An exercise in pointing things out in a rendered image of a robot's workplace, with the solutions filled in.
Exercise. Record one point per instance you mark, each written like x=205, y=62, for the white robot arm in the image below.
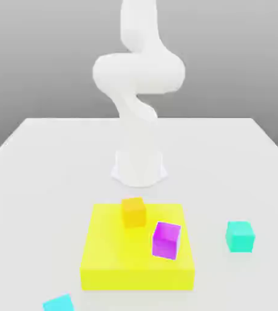
x=139, y=73

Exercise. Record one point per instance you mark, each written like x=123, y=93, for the small orange cube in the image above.
x=133, y=213

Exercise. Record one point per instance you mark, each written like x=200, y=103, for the small magenta cube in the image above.
x=165, y=243

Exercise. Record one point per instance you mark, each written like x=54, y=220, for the small turquoise cube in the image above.
x=240, y=239

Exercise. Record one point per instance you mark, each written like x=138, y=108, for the small cyan cube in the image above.
x=58, y=304

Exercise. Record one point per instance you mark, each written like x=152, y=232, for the large yellow box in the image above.
x=119, y=257

